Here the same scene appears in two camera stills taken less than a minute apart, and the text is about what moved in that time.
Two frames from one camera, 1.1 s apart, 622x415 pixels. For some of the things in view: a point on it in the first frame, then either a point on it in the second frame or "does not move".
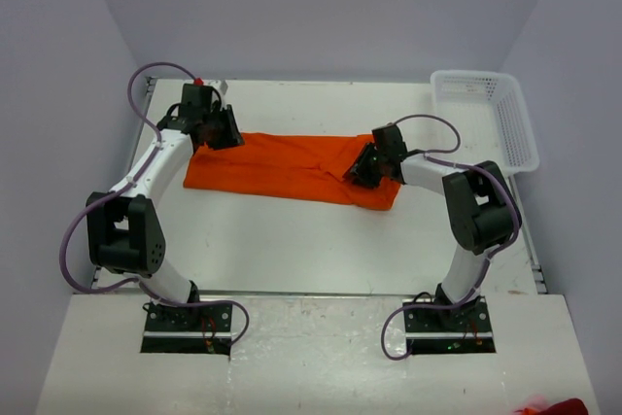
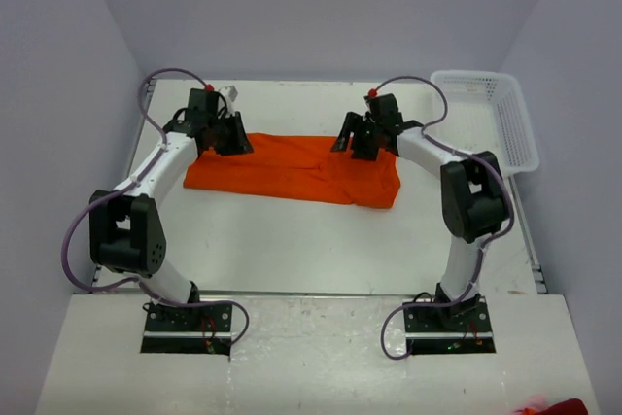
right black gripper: x=360 y=169 to x=355 y=123
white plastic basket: x=488 y=110 does not move
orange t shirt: x=296 y=166 does not move
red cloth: x=573 y=406 does not move
